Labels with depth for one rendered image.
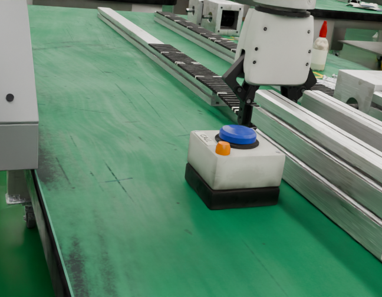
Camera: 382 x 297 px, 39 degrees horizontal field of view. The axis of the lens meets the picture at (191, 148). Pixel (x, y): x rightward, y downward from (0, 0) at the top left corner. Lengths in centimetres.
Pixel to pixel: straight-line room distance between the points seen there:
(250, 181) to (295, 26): 27
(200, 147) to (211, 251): 13
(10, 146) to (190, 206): 20
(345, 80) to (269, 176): 34
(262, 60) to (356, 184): 26
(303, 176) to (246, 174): 9
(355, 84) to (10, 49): 49
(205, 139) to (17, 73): 22
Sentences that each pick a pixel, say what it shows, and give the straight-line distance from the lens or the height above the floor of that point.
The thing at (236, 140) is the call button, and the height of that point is 85.
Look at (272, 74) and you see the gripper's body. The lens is 76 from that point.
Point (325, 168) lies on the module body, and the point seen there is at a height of 83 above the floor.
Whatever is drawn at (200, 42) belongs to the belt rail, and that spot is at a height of 79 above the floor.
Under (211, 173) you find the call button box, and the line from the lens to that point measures 55.
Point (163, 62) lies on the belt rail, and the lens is 118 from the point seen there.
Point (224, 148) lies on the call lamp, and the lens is 54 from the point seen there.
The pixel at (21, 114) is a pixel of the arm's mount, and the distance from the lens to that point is 61.
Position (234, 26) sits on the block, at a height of 81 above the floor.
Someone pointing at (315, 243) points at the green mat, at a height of 78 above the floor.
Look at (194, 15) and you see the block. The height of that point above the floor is 82.
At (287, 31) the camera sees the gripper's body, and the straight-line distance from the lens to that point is 75.
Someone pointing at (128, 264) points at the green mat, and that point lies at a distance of 46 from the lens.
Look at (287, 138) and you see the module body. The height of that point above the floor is 83.
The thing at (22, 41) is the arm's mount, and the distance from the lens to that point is 65.
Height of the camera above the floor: 103
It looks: 21 degrees down
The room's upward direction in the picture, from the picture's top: 7 degrees clockwise
